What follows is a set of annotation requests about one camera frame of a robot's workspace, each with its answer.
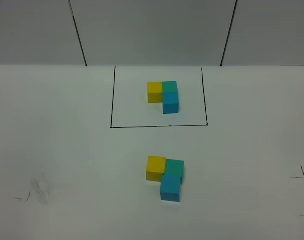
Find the yellow template block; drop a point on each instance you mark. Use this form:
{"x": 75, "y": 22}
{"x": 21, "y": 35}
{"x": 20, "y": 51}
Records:
{"x": 154, "y": 92}

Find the blue template block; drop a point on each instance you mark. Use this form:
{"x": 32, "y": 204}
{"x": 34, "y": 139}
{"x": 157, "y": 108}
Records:
{"x": 170, "y": 103}

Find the green template block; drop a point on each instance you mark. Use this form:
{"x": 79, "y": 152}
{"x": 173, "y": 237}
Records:
{"x": 169, "y": 87}

